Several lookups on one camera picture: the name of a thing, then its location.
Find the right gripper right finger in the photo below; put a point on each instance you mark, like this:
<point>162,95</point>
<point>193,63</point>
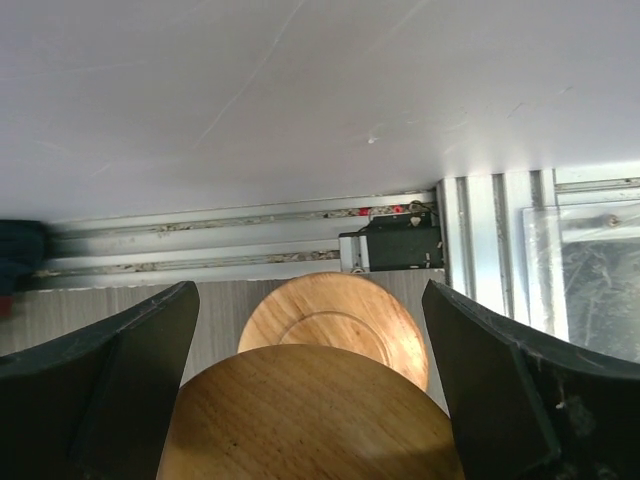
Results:
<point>527,405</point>

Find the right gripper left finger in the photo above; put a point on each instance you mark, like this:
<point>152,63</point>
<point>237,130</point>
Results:
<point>97,403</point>

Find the wooden hat stand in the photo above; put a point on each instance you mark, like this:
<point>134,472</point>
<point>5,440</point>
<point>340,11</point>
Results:
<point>329,382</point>

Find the navy cloth red trim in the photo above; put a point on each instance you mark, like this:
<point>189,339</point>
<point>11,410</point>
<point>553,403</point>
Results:
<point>22,252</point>

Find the aluminium front rail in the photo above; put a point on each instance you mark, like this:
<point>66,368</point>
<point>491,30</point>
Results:
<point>557,249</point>

